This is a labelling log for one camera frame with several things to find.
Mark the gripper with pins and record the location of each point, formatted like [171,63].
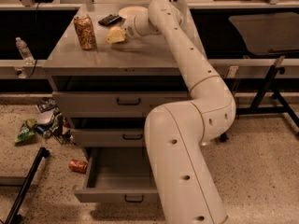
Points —
[129,28]

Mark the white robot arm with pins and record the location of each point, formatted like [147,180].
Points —
[174,131]

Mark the grey metal drawer cabinet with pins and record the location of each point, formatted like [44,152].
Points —
[143,64]

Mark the grey top drawer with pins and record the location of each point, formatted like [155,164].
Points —
[113,104]

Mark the grey middle drawer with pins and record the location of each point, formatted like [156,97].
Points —
[108,137]

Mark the grey open bottom drawer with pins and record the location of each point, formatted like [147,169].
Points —
[118,175]

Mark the dark snack bar packet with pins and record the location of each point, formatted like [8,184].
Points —
[109,20]

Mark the white bowl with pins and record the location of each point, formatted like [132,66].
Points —
[127,12]

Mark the clear plastic water bottle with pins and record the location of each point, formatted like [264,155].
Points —
[24,51]

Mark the pile of floor trash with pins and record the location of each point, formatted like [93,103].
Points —
[51,122]

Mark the green chip bag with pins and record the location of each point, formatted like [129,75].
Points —
[26,131]

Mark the crushed orange can on floor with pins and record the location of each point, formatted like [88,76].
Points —
[78,166]

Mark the black stand leg left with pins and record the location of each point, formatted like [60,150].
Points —
[24,183]

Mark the dark chair seat panel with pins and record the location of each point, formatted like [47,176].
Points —
[269,34]

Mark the black table stand right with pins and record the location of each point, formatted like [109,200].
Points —
[265,85]

